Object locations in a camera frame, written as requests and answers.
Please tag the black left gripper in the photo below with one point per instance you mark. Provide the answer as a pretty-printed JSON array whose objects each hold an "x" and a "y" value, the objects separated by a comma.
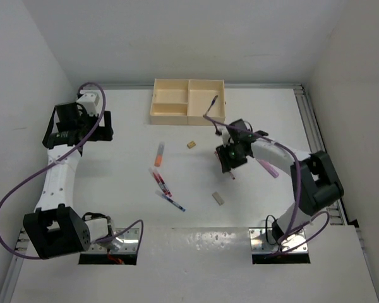
[{"x": 102, "y": 133}]

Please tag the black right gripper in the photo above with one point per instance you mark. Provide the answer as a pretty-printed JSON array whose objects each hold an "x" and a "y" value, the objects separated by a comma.
[{"x": 227, "y": 163}]

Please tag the red gel pen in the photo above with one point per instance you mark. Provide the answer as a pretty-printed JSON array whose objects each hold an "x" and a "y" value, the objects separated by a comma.
[{"x": 229, "y": 173}]

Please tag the blue gel pen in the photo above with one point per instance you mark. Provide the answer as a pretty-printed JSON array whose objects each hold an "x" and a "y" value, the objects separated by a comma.
[{"x": 211, "y": 105}]

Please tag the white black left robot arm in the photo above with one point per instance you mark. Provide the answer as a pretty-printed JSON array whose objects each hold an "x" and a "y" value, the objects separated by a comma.
[{"x": 54, "y": 228}]

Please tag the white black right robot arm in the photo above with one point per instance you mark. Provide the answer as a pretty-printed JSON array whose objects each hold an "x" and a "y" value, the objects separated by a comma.
[{"x": 285, "y": 159}]

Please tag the pink highlighter marker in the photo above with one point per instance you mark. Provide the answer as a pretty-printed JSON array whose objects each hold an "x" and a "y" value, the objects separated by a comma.
[{"x": 270, "y": 169}]

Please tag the small tan eraser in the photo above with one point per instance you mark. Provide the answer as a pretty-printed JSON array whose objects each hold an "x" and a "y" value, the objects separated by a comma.
[{"x": 191, "y": 144}]

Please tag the grey speckled eraser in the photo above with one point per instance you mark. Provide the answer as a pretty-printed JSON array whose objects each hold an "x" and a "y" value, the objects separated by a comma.
[{"x": 218, "y": 198}]

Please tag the orange highlighter marker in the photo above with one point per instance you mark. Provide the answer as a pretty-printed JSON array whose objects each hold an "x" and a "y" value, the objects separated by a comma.
[{"x": 159, "y": 155}]

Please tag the cream wooden compartment tray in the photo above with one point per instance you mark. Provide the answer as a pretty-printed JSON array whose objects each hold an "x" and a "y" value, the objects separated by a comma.
[{"x": 184, "y": 102}]

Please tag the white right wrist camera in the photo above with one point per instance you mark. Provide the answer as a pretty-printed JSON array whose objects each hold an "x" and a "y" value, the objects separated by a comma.
[{"x": 226, "y": 137}]

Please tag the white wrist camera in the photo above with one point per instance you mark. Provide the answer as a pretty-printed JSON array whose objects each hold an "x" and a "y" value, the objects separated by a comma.
[
  {"x": 88, "y": 98},
  {"x": 226, "y": 137}
]

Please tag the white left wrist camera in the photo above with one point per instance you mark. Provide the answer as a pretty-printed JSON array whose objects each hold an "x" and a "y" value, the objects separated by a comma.
[{"x": 88, "y": 98}]

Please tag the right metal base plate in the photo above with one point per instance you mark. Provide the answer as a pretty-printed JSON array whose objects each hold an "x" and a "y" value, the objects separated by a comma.
[{"x": 262, "y": 242}]

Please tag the metal base plate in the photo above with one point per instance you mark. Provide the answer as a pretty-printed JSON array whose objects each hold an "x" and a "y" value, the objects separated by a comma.
[
  {"x": 126, "y": 243},
  {"x": 262, "y": 242}
]

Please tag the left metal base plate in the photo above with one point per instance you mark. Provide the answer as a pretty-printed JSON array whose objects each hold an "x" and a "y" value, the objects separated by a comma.
[{"x": 126, "y": 243}]

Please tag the aluminium frame rail right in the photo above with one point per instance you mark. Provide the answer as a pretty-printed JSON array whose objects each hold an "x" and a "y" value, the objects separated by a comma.
[{"x": 322, "y": 182}]

